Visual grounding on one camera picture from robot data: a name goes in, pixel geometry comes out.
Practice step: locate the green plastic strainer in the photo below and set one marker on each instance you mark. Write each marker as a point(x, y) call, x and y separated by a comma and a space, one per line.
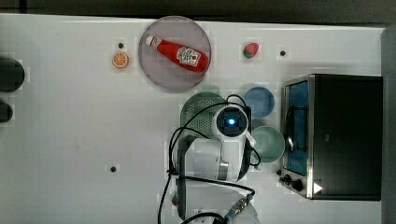
point(198, 113)

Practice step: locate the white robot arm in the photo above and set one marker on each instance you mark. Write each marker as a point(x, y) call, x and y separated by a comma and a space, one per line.
point(208, 167)

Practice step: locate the red ketchup bottle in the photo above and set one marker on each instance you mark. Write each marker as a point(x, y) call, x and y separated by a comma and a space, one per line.
point(186, 57)

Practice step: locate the blue bowl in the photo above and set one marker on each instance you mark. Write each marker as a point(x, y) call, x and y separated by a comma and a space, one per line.
point(261, 102)

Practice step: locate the green mug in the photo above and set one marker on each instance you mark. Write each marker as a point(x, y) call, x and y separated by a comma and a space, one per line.
point(270, 146)

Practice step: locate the strawberry toy near plate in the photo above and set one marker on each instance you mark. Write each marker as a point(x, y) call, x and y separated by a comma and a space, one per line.
point(250, 50)

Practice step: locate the grey round plate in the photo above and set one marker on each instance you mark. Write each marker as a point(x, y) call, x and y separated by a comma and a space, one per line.
point(161, 71)

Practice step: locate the strawberry toy near banana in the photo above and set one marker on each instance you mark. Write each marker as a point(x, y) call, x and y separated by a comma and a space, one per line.
point(174, 200)

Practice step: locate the orange slice toy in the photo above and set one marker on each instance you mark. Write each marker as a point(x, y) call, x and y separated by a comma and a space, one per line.
point(120, 59)

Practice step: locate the black toaster oven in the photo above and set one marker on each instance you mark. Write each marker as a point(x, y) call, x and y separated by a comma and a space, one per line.
point(333, 131)

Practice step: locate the small black round object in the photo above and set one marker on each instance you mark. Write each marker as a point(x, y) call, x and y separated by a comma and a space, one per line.
point(6, 112)

